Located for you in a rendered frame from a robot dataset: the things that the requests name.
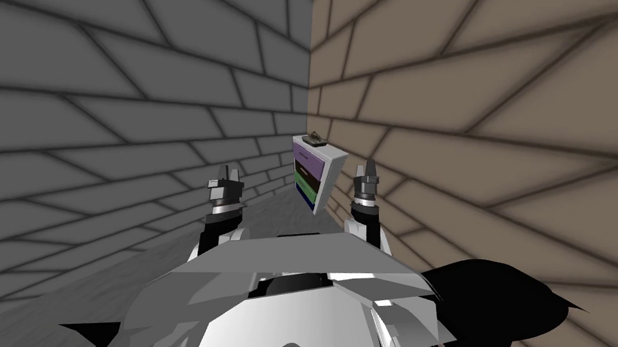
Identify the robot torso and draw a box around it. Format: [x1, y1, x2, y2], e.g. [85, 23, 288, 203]
[104, 224, 462, 347]

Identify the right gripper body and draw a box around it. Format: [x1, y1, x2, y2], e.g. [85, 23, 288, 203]
[352, 174, 381, 200]

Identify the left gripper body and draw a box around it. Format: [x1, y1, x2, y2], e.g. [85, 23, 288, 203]
[207, 177, 246, 208]

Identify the white cabinet with coloured drawers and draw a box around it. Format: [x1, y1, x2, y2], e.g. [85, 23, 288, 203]
[289, 130, 350, 217]

